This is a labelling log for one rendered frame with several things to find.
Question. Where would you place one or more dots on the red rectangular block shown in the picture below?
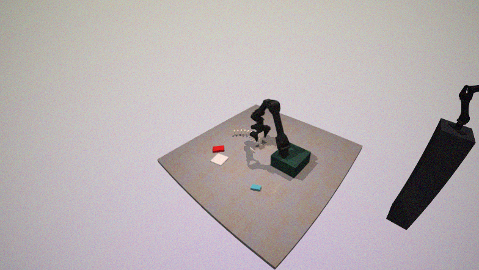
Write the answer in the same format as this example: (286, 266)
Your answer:
(218, 149)

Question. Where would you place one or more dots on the small teal flat block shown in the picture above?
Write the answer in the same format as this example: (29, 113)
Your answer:
(255, 187)

